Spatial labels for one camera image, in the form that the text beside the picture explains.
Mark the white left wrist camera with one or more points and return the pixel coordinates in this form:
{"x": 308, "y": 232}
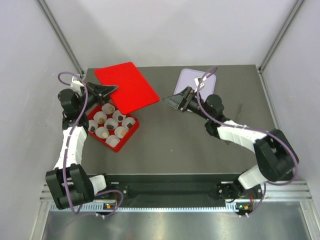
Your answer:
{"x": 75, "y": 84}

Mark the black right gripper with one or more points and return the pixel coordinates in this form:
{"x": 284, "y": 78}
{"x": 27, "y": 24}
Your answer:
{"x": 182, "y": 101}

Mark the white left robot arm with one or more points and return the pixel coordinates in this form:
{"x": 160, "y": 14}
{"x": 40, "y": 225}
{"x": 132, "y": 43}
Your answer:
{"x": 68, "y": 182}

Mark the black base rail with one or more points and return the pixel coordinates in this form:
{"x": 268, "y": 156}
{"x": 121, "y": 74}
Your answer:
{"x": 180, "y": 190}

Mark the red chocolate box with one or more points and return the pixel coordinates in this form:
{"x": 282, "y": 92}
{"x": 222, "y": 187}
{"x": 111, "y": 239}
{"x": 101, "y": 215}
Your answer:
{"x": 124, "y": 140}

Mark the metal tongs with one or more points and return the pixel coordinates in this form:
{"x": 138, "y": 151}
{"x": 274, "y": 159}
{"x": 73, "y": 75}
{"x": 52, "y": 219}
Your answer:
{"x": 239, "y": 110}

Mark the lavender plastic tray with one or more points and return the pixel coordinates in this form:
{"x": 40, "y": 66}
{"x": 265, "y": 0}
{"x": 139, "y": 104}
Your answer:
{"x": 189, "y": 78}

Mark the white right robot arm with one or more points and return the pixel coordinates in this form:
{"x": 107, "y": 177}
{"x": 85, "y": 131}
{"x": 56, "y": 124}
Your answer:
{"x": 275, "y": 157}

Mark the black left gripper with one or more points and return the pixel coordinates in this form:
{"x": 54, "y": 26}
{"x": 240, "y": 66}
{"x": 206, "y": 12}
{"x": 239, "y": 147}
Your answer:
{"x": 98, "y": 91}

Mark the red box lid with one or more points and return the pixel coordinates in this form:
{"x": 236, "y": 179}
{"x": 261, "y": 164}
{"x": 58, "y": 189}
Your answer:
{"x": 133, "y": 91}

